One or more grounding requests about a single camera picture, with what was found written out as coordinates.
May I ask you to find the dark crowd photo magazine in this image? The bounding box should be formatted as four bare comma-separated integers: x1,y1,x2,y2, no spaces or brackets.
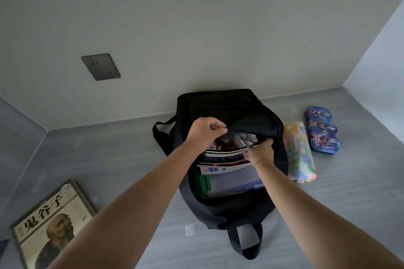
198,151,252,168

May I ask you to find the person's right hand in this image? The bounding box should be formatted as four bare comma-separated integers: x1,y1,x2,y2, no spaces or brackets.
243,138,275,169

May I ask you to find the beige book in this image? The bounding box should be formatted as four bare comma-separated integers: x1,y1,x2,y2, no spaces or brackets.
9,179,97,269

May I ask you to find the person's right forearm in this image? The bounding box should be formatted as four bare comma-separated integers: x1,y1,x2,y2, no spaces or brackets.
254,159,404,269

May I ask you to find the grey wall socket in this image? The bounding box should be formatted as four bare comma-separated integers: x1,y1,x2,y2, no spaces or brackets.
81,53,122,82

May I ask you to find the black backpack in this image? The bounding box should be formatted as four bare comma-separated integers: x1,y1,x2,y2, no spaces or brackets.
152,89,290,261

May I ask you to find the red string bracelet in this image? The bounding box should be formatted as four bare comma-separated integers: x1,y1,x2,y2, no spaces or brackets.
254,158,274,169

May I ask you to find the white magazine with blue print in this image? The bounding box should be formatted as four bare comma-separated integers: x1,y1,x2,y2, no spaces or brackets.
196,161,253,176

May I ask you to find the magazine with pale hands cover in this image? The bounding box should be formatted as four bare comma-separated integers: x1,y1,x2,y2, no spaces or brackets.
204,132,260,158

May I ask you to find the person's left hand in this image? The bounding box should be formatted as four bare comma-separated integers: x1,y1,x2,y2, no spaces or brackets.
185,116,229,153

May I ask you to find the person's left forearm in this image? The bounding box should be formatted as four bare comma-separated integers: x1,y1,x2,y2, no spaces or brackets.
47,143,206,269

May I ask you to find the pastel flower pencil pouch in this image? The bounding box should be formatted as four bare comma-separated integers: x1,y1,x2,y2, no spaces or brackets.
282,121,317,184

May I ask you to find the clear folder with green spine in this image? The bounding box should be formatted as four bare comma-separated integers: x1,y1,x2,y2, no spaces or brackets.
192,164,266,199

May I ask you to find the blue cartoon pencil tin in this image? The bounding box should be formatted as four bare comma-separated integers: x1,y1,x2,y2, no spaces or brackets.
305,105,342,156

